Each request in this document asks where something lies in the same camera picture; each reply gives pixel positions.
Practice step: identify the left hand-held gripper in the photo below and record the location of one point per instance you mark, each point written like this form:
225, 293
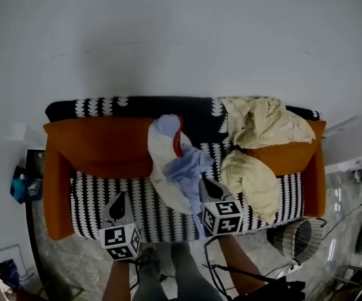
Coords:
119, 240

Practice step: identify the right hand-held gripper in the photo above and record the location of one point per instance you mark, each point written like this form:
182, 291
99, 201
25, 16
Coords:
223, 218

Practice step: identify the cream garment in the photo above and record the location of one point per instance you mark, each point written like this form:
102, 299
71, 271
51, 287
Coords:
262, 124
249, 180

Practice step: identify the woven grey white laundry basket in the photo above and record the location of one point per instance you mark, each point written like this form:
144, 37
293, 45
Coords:
303, 237

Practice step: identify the person's left forearm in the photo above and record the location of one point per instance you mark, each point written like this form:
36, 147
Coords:
118, 281

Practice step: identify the person's right forearm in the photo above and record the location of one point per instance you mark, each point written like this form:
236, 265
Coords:
237, 262

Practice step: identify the black white patterned sofa cover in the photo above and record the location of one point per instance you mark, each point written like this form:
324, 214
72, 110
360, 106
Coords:
155, 221

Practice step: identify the orange sofa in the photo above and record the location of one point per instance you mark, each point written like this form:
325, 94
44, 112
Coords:
53, 199

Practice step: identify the person's grey trousers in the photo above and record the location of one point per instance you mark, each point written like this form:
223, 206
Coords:
184, 277

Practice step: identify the teal bottle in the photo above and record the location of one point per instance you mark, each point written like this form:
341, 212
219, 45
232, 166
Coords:
19, 187

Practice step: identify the folded dark umbrella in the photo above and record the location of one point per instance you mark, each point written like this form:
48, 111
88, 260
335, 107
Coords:
6, 271

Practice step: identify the white water dispenser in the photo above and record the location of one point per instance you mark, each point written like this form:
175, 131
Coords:
347, 146

